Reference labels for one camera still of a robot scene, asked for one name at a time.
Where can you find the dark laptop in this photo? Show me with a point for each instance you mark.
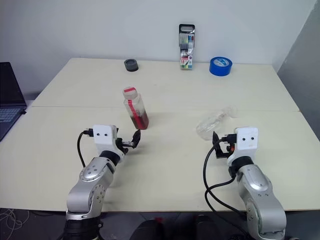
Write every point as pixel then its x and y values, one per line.
pixel 10 100

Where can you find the plastic bottle with red liquid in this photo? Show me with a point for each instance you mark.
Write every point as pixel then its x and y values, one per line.
pixel 136 110

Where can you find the grey partition panel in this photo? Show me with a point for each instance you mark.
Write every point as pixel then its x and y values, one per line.
pixel 302 87

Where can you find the black round lid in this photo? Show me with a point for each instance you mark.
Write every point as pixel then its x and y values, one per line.
pixel 131 65

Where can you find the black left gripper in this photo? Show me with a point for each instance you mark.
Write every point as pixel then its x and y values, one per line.
pixel 125 144

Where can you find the marker pen pack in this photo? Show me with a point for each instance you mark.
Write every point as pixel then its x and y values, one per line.
pixel 186 50

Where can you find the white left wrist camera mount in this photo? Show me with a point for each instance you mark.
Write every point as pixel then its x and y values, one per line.
pixel 102 135

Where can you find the clear wine glass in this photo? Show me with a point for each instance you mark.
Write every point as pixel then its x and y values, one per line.
pixel 212 122

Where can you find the blue tape roll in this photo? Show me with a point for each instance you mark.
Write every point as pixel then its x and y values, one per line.
pixel 220 67

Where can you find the dark rounded shape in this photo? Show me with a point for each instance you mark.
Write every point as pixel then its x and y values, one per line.
pixel 150 230

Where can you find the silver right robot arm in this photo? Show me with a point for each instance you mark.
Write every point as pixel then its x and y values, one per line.
pixel 260 195

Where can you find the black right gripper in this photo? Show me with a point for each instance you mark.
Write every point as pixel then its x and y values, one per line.
pixel 229 142

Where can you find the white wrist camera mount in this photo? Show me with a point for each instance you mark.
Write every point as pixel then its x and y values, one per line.
pixel 102 135
pixel 246 140

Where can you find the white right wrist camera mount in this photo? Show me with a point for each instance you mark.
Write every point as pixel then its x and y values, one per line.
pixel 246 140

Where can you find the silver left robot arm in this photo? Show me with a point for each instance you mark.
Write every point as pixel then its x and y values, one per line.
pixel 87 185

